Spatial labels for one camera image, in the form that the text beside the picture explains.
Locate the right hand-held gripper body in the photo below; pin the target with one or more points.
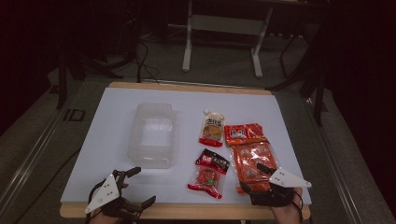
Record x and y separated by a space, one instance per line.
288 179

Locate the large orange snack packet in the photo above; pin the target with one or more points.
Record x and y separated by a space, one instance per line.
249 146

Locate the red and black snack packet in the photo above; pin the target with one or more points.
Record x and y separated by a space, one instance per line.
210 174

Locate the person's left hand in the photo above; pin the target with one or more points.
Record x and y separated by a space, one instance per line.
102 220

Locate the black metal stand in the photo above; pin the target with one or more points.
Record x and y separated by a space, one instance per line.
311 74
81 67

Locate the person's right hand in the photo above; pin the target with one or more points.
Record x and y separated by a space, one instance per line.
289 213

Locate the white metal stand frame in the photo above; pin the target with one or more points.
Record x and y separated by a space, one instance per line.
224 25

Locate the black floor bracket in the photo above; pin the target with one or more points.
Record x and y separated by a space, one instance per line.
74 114

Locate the white table sheet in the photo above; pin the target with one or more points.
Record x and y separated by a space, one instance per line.
124 180

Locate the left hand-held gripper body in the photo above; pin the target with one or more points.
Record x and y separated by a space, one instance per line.
107 191

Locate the beige snack pouch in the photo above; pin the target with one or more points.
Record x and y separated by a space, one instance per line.
212 129

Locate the metal floor rail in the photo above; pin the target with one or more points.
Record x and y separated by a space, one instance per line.
336 168
28 158

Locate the clear plastic container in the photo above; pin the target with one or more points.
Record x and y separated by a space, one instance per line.
154 137

